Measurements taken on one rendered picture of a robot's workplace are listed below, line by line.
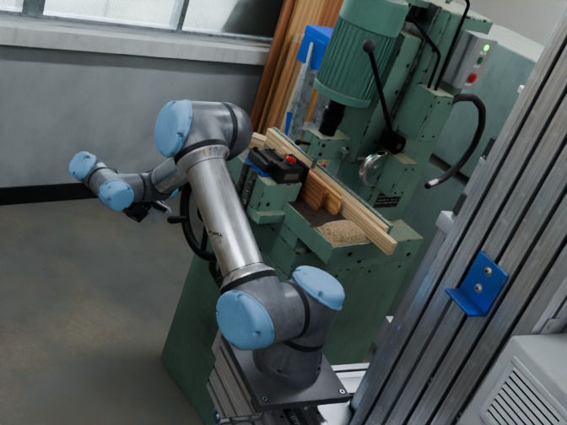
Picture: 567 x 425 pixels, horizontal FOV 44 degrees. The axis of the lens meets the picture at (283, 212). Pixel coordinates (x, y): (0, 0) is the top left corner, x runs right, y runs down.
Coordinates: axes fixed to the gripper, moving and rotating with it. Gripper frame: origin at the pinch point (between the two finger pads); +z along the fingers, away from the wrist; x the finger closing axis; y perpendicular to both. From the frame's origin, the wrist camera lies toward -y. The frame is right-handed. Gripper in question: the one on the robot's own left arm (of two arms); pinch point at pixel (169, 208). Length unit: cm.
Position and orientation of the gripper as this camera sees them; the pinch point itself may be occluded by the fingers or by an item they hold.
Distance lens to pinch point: 207.1
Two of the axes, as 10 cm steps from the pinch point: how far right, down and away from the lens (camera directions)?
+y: -6.6, 7.5, 0.6
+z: 5.0, 3.8, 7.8
